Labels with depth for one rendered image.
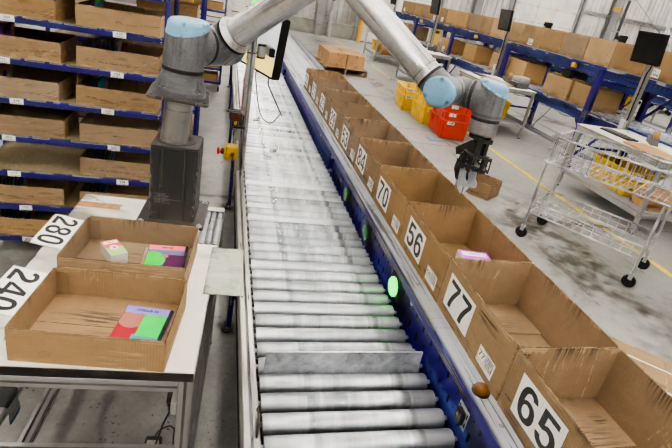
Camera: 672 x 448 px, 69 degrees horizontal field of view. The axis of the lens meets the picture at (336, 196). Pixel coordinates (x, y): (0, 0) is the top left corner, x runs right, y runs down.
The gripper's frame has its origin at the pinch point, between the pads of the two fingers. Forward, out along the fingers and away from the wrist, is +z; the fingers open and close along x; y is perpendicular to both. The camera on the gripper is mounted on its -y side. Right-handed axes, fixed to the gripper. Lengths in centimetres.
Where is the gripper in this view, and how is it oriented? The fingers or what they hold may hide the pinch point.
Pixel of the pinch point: (461, 188)
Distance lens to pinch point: 170.4
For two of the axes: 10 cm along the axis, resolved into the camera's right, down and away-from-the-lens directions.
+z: -1.7, 9.1, 3.9
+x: 9.6, 0.6, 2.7
